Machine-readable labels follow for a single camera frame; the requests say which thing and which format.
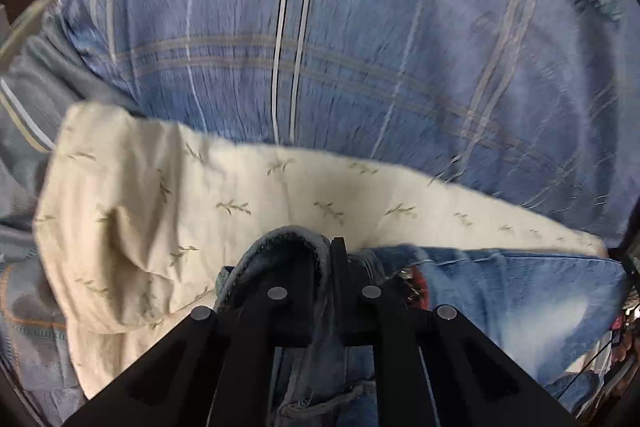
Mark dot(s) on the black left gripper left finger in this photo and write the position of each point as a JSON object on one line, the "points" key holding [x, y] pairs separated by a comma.
{"points": [[213, 369]]}

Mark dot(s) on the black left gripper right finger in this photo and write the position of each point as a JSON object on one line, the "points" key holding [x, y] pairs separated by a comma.
{"points": [[432, 366]]}

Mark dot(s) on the blue denim jeans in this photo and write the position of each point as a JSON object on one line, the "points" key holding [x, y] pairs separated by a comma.
{"points": [[544, 310]]}

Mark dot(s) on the cream leaf-print blanket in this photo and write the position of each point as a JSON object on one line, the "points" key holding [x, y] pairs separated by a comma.
{"points": [[137, 217]]}

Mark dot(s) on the blue plaid duvet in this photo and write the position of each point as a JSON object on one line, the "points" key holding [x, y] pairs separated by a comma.
{"points": [[532, 101]]}

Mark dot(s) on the grey plaid pillow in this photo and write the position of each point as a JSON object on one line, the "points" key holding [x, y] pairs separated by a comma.
{"points": [[42, 75]]}

